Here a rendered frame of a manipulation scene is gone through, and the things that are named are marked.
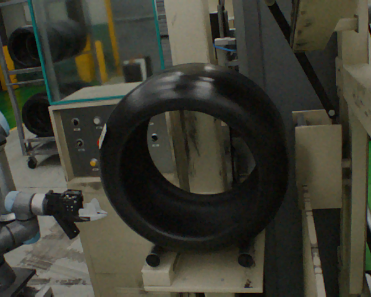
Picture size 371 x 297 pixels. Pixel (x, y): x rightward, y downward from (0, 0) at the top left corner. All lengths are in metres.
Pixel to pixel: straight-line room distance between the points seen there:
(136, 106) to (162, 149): 0.77
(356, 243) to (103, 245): 1.18
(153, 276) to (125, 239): 0.76
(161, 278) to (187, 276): 0.09
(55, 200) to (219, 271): 0.59
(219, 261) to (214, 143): 0.41
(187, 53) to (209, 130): 0.28
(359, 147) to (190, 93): 0.63
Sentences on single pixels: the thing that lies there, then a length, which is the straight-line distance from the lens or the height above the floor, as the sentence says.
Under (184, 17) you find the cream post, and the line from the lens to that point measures 1.45.
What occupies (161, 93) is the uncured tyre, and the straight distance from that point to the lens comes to 1.12.
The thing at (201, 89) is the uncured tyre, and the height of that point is 1.41.
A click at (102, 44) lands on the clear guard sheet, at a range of 1.84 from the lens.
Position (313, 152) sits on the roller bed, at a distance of 1.45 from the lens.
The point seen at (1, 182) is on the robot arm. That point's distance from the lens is 1.67.
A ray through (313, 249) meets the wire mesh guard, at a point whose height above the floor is 1.00.
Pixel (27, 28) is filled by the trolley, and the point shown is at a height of 1.60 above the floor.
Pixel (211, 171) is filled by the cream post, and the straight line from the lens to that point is 1.56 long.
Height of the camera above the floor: 1.63
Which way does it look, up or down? 19 degrees down
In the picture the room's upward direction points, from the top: 8 degrees counter-clockwise
